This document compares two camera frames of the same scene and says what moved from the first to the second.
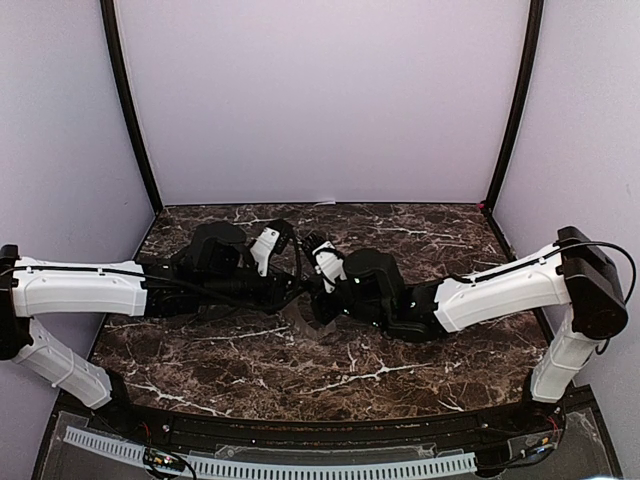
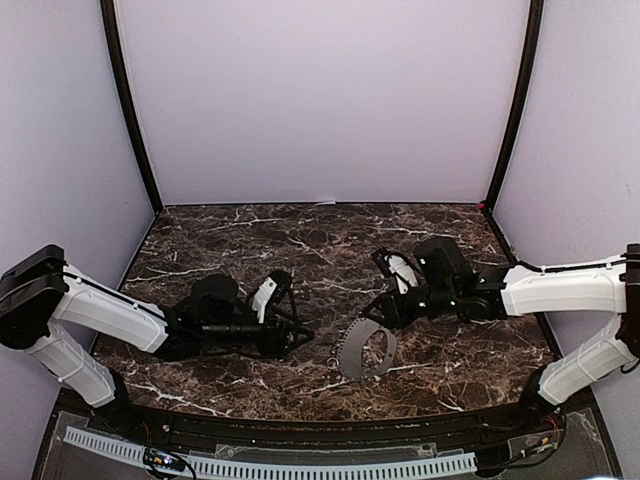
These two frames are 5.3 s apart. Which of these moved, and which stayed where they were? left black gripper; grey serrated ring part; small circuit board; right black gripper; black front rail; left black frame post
Moved: right black gripper; left black gripper; grey serrated ring part
Stayed: small circuit board; left black frame post; black front rail
